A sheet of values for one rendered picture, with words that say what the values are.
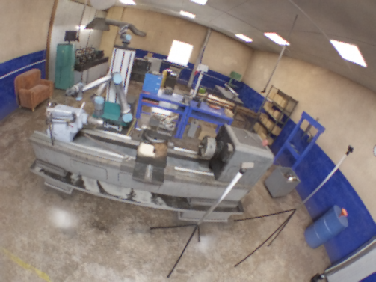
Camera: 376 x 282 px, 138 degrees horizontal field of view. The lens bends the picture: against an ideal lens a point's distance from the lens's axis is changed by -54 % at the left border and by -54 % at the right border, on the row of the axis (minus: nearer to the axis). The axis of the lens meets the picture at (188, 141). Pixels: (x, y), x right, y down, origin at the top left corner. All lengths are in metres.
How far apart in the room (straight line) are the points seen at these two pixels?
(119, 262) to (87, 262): 0.39
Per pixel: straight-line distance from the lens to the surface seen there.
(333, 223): 3.59
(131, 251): 2.04
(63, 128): 1.84
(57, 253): 2.18
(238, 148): 1.53
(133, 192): 1.91
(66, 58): 5.30
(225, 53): 8.78
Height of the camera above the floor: 1.99
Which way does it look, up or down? 32 degrees down
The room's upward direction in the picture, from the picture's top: 22 degrees clockwise
